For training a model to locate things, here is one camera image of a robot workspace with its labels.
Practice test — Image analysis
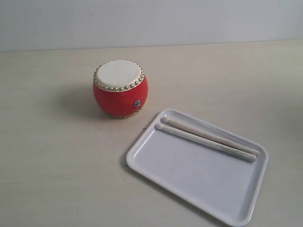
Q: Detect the white drumstick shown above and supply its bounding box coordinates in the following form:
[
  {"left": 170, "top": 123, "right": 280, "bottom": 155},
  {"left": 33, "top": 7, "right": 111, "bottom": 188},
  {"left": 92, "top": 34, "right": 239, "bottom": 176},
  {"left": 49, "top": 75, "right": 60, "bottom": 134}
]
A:
[
  {"left": 162, "top": 116, "right": 260, "bottom": 157},
  {"left": 156, "top": 123, "right": 257, "bottom": 162}
]

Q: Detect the small red drum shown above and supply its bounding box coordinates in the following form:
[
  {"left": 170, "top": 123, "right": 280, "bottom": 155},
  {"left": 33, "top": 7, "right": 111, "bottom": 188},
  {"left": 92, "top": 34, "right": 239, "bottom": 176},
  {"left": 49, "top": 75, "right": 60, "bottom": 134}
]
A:
[{"left": 93, "top": 59, "right": 148, "bottom": 118}]

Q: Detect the white plastic tray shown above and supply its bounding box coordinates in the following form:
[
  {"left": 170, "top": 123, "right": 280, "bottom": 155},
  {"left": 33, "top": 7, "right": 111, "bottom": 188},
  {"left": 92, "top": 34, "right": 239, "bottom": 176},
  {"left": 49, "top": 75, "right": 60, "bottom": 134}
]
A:
[{"left": 126, "top": 109, "right": 268, "bottom": 227}]

